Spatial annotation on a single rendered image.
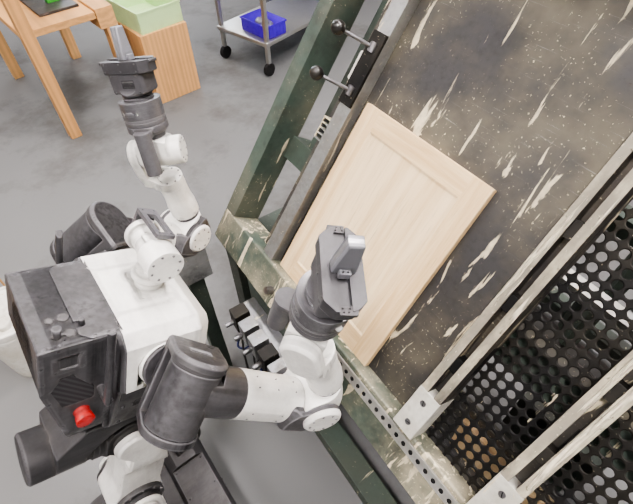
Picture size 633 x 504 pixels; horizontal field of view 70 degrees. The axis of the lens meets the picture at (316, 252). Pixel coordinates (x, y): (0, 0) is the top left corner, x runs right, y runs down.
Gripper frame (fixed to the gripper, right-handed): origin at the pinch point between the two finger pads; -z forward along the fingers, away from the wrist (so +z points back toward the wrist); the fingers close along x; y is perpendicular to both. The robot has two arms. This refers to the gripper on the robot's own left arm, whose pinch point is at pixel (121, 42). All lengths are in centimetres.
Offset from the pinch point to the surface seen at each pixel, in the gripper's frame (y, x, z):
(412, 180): -25, 54, 39
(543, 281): 1, 83, 46
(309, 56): -55, 18, 15
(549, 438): 18, 87, 70
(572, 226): -4, 87, 36
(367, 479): -9, 41, 155
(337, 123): -40, 30, 30
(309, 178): -35, 21, 45
